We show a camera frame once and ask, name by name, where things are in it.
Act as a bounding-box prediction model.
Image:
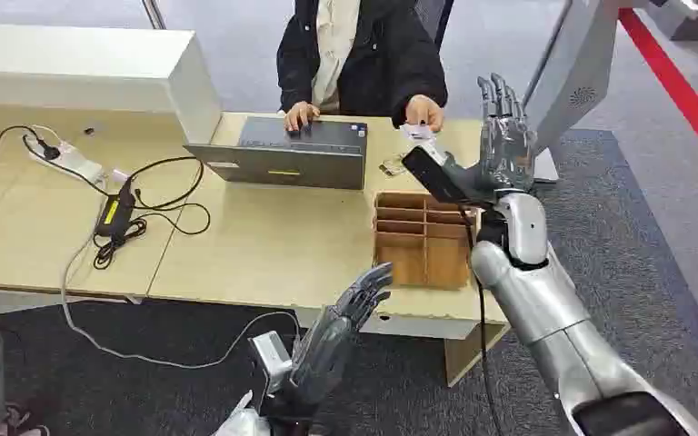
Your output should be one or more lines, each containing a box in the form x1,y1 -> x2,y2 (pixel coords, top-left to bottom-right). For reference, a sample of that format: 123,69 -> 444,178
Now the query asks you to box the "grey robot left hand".
290,263 -> 394,411

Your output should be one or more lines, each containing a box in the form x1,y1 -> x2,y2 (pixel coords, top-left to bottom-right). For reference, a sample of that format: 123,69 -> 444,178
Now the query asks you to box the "person's left hand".
404,94 -> 446,134

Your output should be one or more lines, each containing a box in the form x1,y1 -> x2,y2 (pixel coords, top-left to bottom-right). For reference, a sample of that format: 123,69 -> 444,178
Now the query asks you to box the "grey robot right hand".
402,73 -> 538,210

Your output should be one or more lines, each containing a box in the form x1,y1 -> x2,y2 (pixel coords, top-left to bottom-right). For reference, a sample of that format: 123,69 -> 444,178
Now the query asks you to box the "person's right hand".
283,101 -> 322,134

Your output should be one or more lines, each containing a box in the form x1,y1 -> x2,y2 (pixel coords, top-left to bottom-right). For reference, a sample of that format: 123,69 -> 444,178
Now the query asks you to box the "white card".
399,123 -> 435,144

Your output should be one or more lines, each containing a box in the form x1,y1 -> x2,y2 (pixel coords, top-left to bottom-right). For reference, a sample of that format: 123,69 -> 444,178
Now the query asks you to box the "grey laptop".
183,115 -> 369,192

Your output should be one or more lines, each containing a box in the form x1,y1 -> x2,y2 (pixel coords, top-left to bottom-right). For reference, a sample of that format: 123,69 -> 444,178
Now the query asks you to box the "person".
275,0 -> 450,129

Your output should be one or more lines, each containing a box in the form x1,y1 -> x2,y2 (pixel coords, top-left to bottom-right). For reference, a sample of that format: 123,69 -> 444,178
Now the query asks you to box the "dark office chair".
414,0 -> 455,51

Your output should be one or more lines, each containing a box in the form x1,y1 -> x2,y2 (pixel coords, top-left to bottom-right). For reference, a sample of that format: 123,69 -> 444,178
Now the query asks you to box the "grey kiosk panel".
522,0 -> 623,183

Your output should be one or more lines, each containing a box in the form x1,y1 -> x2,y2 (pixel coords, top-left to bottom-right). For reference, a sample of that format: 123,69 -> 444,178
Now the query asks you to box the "wooden card box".
372,190 -> 484,292

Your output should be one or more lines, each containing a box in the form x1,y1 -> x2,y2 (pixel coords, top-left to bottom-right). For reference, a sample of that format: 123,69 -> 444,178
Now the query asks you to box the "pale wooden desk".
0,103 -> 513,388

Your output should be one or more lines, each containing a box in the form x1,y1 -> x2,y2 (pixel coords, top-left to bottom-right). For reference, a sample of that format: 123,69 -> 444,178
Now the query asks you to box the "metal pole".
140,0 -> 168,31

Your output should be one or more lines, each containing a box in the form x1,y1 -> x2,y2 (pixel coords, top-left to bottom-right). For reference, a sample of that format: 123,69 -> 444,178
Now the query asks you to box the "black power adapter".
93,179 -> 137,240

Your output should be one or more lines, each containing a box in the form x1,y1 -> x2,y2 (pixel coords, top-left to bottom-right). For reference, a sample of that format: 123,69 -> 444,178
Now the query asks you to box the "white desk partition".
0,23 -> 224,146

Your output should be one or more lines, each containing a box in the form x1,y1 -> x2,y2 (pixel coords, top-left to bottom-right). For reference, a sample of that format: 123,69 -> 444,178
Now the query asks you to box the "white power strip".
22,134 -> 108,185

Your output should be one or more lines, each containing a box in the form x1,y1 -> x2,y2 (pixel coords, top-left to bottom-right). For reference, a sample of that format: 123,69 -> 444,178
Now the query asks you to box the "shoe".
3,401 -> 51,436

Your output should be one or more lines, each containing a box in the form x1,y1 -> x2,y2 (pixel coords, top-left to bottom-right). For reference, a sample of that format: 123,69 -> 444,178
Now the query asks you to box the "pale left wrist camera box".
247,330 -> 294,396

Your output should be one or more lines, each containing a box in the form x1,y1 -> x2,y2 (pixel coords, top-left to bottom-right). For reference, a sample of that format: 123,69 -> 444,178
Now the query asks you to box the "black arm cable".
457,204 -> 507,436

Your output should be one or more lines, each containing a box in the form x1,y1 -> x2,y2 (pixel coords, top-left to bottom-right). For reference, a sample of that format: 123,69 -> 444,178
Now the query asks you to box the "black adapter cable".
92,155 -> 213,271

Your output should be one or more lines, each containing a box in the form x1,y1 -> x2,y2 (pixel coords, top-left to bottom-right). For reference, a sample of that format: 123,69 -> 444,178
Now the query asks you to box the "white cable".
59,228 -> 302,371

